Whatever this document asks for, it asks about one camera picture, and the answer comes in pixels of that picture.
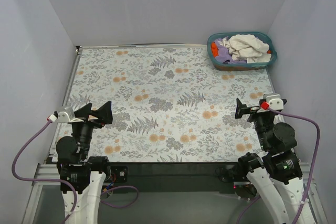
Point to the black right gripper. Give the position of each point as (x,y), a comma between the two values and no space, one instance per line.
(253,112)

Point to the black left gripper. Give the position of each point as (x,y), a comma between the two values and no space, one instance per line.
(89,121)

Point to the cream white t shirt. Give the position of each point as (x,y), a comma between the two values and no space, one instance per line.
(247,48)

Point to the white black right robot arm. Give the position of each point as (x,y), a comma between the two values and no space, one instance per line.
(277,176)

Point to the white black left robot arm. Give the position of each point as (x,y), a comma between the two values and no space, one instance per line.
(82,175)

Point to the teal plastic laundry basket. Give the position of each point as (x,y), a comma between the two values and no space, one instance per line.
(241,66)

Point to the lavender purple t shirt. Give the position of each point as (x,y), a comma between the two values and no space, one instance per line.
(223,53)

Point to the floral patterned table mat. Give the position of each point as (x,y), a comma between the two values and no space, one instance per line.
(168,104)

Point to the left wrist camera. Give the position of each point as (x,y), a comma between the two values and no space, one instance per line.
(64,115)

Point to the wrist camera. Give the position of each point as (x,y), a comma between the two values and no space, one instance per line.
(64,115)
(272,101)

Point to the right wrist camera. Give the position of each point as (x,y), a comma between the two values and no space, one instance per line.
(272,101)

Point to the aluminium frame rail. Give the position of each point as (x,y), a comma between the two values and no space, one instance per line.
(125,171)

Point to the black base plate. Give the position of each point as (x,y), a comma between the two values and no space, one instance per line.
(172,177)

